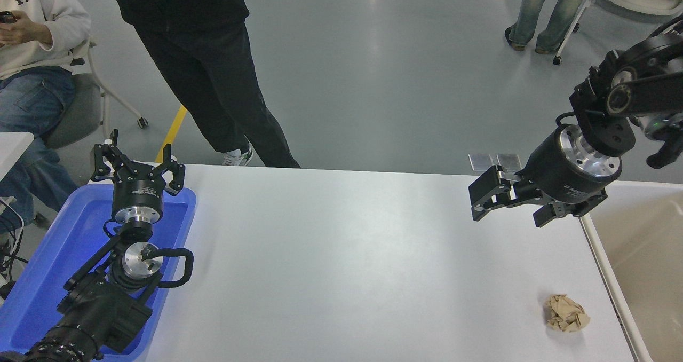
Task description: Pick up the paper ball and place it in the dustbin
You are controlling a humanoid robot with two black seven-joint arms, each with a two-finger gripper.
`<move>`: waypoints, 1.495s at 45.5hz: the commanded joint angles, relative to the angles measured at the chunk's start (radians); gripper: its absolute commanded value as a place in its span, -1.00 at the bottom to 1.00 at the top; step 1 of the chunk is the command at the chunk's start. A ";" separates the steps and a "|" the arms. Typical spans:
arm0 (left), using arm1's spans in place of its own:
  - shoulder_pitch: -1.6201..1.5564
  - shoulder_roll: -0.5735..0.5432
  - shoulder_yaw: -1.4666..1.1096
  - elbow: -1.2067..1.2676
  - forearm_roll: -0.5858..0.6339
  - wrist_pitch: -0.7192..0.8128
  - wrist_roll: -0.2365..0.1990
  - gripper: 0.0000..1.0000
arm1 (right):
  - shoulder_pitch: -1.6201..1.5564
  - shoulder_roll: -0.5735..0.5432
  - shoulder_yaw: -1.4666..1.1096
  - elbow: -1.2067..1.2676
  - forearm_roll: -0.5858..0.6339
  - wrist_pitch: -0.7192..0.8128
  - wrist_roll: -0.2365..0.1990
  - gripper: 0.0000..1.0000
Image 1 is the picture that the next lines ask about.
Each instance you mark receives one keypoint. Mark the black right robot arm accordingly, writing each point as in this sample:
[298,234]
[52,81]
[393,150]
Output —
[645,84]

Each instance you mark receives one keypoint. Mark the seated person's hand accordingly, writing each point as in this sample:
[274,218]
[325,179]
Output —
[24,32]

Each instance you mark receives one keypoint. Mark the blue plastic tray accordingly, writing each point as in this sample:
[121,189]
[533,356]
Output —
[42,255]

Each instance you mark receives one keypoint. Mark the grey wheeled chair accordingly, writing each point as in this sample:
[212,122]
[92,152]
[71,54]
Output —
[80,105]

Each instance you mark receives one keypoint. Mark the large pale bin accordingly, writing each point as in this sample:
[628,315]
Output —
[640,255]

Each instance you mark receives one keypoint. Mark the tan paper ball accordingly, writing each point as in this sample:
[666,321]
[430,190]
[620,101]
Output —
[565,313]

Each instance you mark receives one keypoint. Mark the distant standing person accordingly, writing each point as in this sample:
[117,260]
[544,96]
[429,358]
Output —
[539,15]

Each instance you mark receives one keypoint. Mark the black phone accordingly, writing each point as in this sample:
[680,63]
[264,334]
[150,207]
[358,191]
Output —
[5,16]

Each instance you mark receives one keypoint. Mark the metal floor plate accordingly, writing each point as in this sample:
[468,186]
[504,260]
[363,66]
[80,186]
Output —
[480,162]
[509,160]

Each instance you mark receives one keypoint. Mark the small white side table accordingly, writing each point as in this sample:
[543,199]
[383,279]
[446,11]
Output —
[12,148]

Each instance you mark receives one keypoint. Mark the seated person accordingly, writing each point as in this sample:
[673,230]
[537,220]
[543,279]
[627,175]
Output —
[32,84]

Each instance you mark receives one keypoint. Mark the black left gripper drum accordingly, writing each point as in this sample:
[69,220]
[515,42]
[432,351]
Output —
[137,191]

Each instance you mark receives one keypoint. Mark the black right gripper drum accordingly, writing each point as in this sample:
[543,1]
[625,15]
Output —
[555,175]

